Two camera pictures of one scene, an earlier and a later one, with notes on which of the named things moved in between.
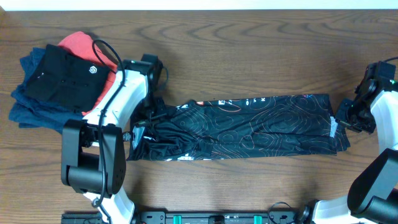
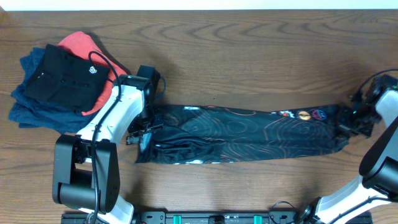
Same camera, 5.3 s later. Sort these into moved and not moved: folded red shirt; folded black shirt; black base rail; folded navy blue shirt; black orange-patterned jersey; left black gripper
Moved: left black gripper; black orange-patterned jersey
Not moved: folded black shirt; folded red shirt; black base rail; folded navy blue shirt
